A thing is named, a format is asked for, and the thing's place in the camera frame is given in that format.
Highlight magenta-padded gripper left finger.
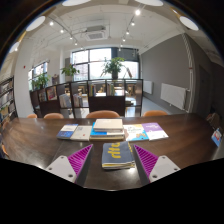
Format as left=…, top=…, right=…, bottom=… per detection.
left=45, top=143, right=95, bottom=186

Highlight dark wooden shelf unit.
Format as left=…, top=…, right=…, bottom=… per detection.
left=29, top=78, right=144, bottom=118

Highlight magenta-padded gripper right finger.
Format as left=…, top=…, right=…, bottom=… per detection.
left=132, top=143, right=181, bottom=186

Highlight large green potted plant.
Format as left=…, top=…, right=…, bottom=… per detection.
left=100, top=56, right=126, bottom=80

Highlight colourful illustrated booklet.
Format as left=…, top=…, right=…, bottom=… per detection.
left=123, top=123, right=150, bottom=142

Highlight small green potted plant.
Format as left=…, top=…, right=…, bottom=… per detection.
left=60, top=64, right=81, bottom=83

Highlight ceiling air conditioner cassette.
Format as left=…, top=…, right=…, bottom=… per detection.
left=83, top=25, right=108, bottom=42

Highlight orange chairs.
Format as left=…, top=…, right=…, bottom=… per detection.
left=0, top=109, right=169, bottom=158

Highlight grey towel with yellow letters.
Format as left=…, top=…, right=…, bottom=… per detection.
left=101, top=141, right=136, bottom=171

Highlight tall wall bookshelf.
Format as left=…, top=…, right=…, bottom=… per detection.
left=0, top=75, right=18, bottom=124

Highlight thick beige book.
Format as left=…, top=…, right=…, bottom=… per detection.
left=92, top=118, right=124, bottom=133

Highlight ceiling lights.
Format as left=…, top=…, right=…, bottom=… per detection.
left=8, top=0, right=200, bottom=54

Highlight wide white wall radiator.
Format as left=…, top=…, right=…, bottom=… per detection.
left=160, top=82, right=188, bottom=111

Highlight blue printed card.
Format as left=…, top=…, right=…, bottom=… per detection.
left=211, top=127, right=224, bottom=148

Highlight small white wall radiator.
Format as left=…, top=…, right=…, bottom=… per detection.
left=143, top=80, right=154, bottom=95

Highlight purple and white booklet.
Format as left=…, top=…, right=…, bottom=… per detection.
left=141, top=122, right=170, bottom=141

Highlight bushy green potted plant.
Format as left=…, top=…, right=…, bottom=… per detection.
left=31, top=73, right=51, bottom=91

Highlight white cover book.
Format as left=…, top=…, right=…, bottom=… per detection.
left=69, top=125, right=93, bottom=142

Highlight large book with blue cover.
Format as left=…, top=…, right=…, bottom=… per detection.
left=89, top=121, right=126, bottom=141

